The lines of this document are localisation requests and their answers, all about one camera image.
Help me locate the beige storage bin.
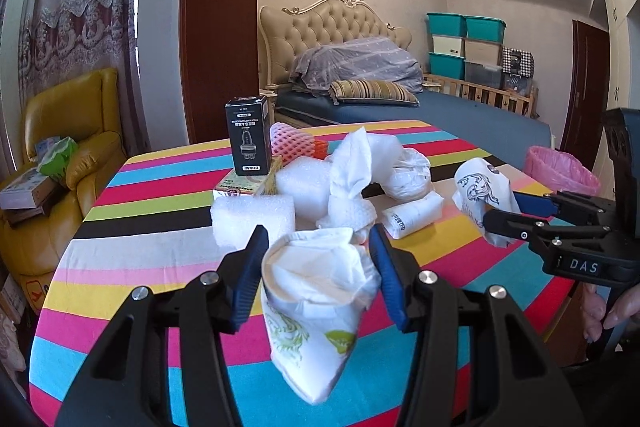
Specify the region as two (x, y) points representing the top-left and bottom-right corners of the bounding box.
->
(431, 34), (467, 56)
(464, 38), (503, 65)

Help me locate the clear storage bin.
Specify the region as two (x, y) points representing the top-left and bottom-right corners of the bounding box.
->
(462, 59), (503, 90)

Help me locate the white tissue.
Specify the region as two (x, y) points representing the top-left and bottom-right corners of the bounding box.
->
(263, 228), (382, 308)
(315, 127), (378, 230)

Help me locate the blue bed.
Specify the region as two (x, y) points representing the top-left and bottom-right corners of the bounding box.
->
(275, 89), (553, 148)

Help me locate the white wardrobe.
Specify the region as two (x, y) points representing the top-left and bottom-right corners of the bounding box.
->
(595, 0), (640, 118)

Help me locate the small white printed packet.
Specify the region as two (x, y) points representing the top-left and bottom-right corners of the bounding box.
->
(382, 194), (445, 239)

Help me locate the white foam block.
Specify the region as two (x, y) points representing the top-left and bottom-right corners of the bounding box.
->
(210, 194), (297, 250)
(276, 157), (336, 220)

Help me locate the teal storage bin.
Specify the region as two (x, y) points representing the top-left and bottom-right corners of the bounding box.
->
(464, 14), (508, 42)
(426, 12), (468, 38)
(429, 52), (467, 78)

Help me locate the red print cardboard box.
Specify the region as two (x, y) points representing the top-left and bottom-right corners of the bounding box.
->
(22, 277), (51, 313)

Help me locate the striped tablecloth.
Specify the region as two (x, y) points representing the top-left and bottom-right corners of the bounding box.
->
(27, 119), (581, 427)

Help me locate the white tissue pack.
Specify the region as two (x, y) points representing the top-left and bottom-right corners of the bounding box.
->
(261, 257), (362, 405)

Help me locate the flat brown cardboard box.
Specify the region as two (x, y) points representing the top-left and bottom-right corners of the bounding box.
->
(2, 189), (68, 225)

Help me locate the person's right hand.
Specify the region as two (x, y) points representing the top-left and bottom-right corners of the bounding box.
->
(582, 284), (640, 348)

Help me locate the cream carton box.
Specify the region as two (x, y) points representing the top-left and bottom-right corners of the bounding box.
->
(214, 169), (281, 202)

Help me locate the wooden crib rail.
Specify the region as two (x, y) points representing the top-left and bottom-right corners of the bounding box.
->
(422, 74), (538, 118)

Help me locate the pink lined trash bin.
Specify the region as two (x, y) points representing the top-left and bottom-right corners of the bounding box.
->
(523, 145), (601, 198)

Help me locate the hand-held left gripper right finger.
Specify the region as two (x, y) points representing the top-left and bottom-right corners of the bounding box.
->
(367, 223), (586, 427)

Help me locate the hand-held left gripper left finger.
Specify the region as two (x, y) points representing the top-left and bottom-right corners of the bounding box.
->
(54, 224), (271, 427)

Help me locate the black carton box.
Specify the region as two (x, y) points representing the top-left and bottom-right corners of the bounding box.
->
(224, 96), (273, 178)

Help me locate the beige tufted headboard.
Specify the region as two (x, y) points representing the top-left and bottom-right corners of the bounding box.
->
(259, 0), (413, 90)

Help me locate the white plastic bag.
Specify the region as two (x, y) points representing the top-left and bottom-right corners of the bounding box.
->
(370, 134), (433, 201)

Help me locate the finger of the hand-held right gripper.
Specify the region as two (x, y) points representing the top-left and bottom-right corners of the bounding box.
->
(481, 208), (608, 253)
(511, 189), (618, 225)

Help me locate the lace patterned curtain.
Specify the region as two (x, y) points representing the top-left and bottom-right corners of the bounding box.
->
(0, 0), (146, 168)

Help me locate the grey duvet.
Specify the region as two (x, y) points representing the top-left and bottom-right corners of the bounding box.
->
(289, 36), (425, 96)

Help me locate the checkered bag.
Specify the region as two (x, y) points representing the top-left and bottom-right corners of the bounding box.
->
(501, 47), (535, 78)

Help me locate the striped pillow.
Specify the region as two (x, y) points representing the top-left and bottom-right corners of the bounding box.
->
(327, 79), (421, 108)

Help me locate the flat white cardboard box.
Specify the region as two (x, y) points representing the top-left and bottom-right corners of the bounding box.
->
(0, 169), (58, 210)

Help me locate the brown door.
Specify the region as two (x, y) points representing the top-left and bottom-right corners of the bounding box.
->
(560, 19), (611, 158)

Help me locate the yellow leather armchair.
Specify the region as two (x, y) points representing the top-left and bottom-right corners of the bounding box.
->
(0, 68), (128, 308)

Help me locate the brown wooden panel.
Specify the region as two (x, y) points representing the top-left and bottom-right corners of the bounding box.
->
(180, 0), (263, 148)

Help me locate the pink foam fruit net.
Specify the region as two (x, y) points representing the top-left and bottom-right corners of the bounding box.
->
(269, 122), (321, 162)

